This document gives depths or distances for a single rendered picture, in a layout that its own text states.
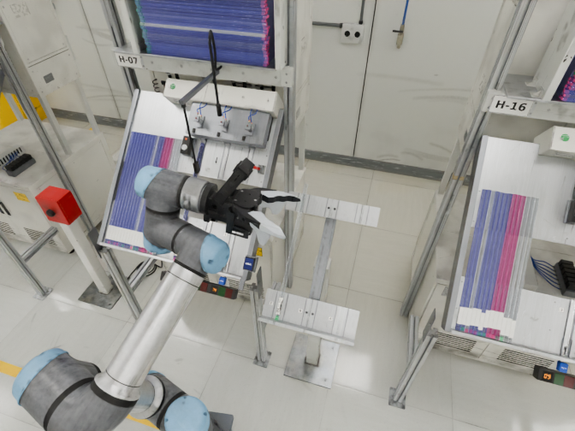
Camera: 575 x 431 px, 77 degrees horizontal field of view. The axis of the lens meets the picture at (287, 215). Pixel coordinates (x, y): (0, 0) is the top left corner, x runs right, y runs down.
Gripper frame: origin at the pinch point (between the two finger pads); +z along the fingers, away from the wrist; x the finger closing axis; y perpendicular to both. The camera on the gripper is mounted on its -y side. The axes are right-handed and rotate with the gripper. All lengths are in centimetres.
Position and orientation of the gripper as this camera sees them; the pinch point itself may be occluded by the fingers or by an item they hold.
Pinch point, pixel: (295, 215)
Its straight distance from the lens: 76.1
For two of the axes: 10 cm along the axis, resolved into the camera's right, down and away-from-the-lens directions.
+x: -2.2, 5.3, -8.2
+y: -1.7, 8.1, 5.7
